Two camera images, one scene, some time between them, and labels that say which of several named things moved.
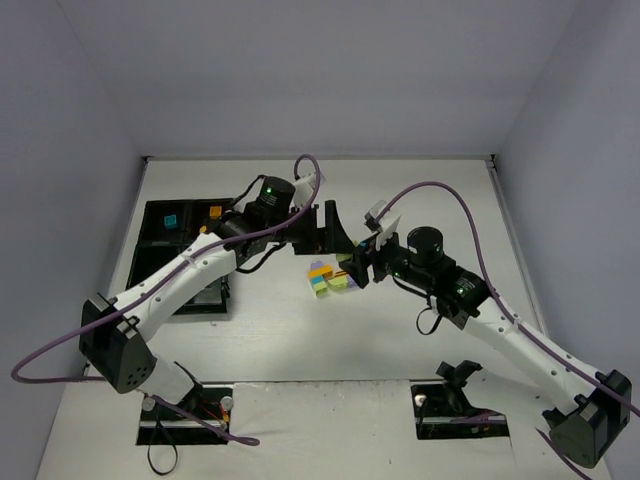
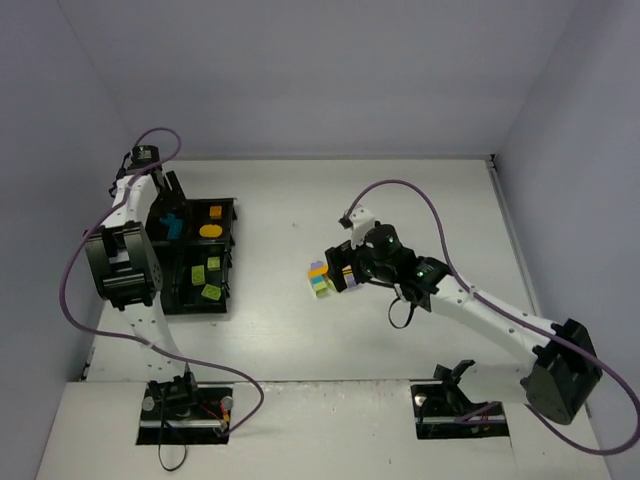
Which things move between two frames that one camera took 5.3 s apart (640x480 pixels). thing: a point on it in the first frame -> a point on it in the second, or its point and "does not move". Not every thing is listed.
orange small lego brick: x=215 y=212 does not move
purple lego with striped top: x=351 y=282 does not move
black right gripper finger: x=368 y=249 -> x=337 y=258
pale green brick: x=320 y=288 does not move
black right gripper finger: x=357 y=269 does not move
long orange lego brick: x=326 y=271 does not move
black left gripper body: x=315 y=228 -> x=167 y=195
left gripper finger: x=333 y=238 -> x=168 y=217
